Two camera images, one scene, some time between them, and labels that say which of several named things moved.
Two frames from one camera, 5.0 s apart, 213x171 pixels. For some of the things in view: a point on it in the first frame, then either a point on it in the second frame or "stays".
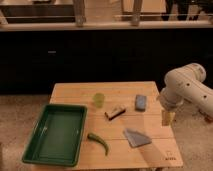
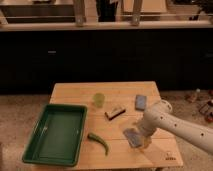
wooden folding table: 122,126 stays
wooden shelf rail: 103,26 stays
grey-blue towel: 136,139 stays
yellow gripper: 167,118 to 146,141
